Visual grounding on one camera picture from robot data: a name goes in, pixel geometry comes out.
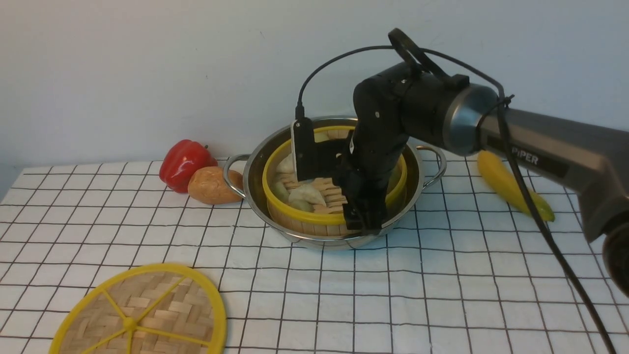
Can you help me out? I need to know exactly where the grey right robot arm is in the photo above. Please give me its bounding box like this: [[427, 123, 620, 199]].
[[335, 73, 629, 294]]

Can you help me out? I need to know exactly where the bamboo steamer lid yellow rim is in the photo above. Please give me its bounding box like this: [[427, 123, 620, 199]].
[[49, 264, 229, 354]]

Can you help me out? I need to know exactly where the green dumpling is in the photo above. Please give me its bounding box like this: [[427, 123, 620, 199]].
[[289, 199, 314, 212], [270, 180, 290, 204]]

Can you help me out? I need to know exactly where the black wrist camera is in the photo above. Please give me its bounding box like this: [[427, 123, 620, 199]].
[[290, 117, 318, 181]]

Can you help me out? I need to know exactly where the brown potato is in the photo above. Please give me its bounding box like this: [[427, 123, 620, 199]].
[[187, 166, 243, 205]]

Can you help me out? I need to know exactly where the stainless steel pot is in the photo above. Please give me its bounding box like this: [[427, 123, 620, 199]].
[[223, 127, 447, 250]]

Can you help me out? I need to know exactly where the red bell pepper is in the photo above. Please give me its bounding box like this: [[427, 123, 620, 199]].
[[159, 139, 218, 194]]

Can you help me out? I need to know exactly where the white dumpling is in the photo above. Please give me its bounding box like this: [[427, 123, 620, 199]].
[[276, 153, 296, 175], [289, 184, 327, 206]]

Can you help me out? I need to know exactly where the black camera cable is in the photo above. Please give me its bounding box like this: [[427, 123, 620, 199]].
[[295, 28, 617, 354]]

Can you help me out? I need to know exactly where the yellow banana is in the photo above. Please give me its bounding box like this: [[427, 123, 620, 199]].
[[477, 150, 555, 222]]

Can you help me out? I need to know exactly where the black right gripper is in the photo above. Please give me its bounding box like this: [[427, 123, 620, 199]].
[[339, 74, 409, 232]]

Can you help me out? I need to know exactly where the checkered white tablecloth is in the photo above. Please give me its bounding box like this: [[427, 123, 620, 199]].
[[0, 154, 607, 354]]

